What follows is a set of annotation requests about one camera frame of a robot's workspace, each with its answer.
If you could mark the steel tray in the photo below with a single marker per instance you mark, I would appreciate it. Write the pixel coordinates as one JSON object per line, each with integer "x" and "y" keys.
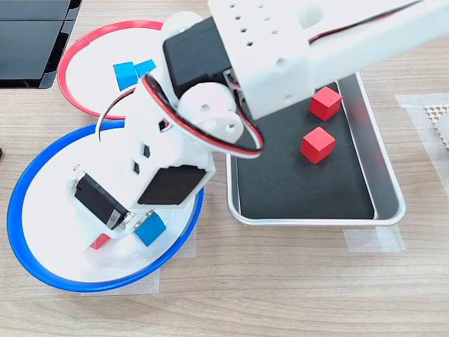
{"x": 379, "y": 168}

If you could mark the red cube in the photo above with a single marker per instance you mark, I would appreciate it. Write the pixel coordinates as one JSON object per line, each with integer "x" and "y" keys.
{"x": 317, "y": 144}
{"x": 99, "y": 243}
{"x": 325, "y": 103}

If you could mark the red-rimmed white plate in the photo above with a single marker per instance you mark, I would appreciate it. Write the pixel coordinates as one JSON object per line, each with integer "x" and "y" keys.
{"x": 91, "y": 66}

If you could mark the translucent tape strip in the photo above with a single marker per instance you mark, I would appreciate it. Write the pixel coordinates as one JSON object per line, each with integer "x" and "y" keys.
{"x": 372, "y": 240}
{"x": 154, "y": 284}

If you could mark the blue-rimmed white plate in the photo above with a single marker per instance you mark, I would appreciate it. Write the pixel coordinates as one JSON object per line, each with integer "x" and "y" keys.
{"x": 42, "y": 210}

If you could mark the blue cube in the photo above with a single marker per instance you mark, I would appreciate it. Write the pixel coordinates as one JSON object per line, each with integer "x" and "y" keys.
{"x": 124, "y": 75}
{"x": 150, "y": 230}
{"x": 145, "y": 67}

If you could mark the translucent tape sheet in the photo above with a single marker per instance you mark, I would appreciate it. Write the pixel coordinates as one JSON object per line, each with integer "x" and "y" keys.
{"x": 414, "y": 105}

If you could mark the pale perforated base plate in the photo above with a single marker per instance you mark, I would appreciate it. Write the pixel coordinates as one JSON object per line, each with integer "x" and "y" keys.
{"x": 435, "y": 112}

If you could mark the black glossy panel device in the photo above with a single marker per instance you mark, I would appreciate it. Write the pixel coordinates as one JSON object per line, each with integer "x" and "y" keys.
{"x": 28, "y": 45}

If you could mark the black tray mat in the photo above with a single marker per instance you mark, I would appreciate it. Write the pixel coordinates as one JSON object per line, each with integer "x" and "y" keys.
{"x": 280, "y": 189}

